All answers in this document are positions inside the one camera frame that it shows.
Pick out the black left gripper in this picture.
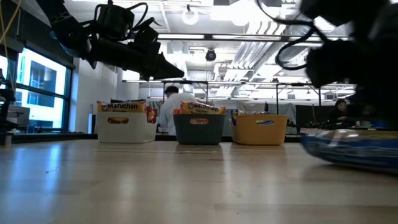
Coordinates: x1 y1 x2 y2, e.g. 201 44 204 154
88 17 185 82

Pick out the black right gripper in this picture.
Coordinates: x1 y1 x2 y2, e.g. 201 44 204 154
305 30 398 131

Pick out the teal plastic bin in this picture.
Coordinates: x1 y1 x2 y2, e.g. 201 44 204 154
172 113 226 146

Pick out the orange plastic bin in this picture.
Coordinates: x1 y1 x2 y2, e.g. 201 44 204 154
230 114 289 146

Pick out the person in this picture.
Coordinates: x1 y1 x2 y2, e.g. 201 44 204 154
157 85 197 136
327 98 351 124

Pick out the black metal gantry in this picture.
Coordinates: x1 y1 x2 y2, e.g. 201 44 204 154
123 79 357 111

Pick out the white plastic bin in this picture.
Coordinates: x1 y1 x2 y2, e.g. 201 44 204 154
96 111 158 144

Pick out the white round ceiling lamp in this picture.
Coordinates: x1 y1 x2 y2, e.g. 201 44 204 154
182 4 200 26

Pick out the black monitor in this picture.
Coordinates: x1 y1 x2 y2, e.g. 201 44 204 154
295 105 330 129

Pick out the long ceiling light track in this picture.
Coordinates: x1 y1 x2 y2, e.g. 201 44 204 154
157 32 351 44

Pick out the large window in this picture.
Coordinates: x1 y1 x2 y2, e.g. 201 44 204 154
0 46 72 130

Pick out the white desktop machine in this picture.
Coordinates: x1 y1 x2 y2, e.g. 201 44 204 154
6 105 31 126

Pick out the black stand equipment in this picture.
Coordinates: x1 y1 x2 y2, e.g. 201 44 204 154
0 88 16 133

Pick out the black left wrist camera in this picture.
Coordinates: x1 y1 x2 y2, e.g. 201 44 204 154
94 2 137 42

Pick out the black aluminium table frame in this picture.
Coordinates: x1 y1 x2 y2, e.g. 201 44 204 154
0 132 302 147

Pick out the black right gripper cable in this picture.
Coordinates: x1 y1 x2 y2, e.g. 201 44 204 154
256 0 329 72

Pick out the yellow hanging cable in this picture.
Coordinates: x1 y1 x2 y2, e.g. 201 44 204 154
0 0 23 91

